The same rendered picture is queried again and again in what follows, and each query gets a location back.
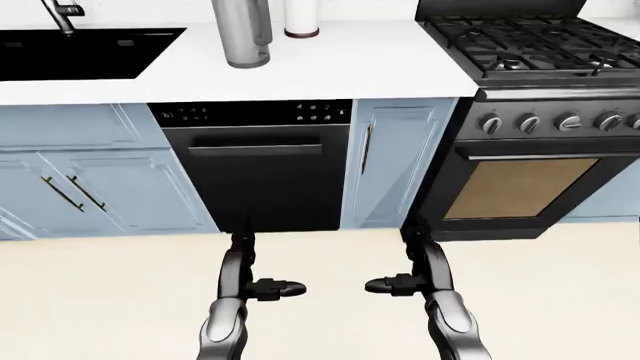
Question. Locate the black kitchen sink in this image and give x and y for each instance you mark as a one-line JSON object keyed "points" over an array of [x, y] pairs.
{"points": [[75, 54]]}

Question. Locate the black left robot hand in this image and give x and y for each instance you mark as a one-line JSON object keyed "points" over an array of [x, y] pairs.
{"points": [[232, 273]]}

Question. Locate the black gas stove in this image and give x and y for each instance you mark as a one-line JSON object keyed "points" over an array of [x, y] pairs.
{"points": [[530, 45]]}

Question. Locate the silver sink faucet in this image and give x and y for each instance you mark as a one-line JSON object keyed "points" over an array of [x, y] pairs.
{"points": [[60, 13]]}

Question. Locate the black dishwasher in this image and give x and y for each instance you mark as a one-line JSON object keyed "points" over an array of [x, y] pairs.
{"points": [[265, 187]]}

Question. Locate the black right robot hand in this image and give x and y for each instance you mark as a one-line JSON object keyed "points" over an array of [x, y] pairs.
{"points": [[440, 272]]}

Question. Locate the black oven door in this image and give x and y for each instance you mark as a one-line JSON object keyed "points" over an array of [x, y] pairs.
{"points": [[520, 187]]}

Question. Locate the white cylindrical canister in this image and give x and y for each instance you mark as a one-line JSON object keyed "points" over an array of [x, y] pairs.
{"points": [[301, 17]]}

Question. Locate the wide blue cabinet door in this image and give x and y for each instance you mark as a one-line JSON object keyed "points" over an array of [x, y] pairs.
{"points": [[150, 191], [25, 210]]}

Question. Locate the tall silver metal canister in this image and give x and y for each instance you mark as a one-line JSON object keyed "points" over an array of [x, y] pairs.
{"points": [[240, 33]]}

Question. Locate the silver stove knob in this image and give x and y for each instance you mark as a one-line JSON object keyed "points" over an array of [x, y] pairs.
{"points": [[529, 123], [608, 121], [635, 120], [490, 124], [567, 122]]}

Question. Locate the narrow blue cabinet door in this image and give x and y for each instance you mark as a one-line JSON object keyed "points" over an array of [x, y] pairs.
{"points": [[400, 168]]}

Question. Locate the blue cabinet drawer front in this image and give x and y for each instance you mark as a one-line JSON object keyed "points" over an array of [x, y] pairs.
{"points": [[65, 125]]}

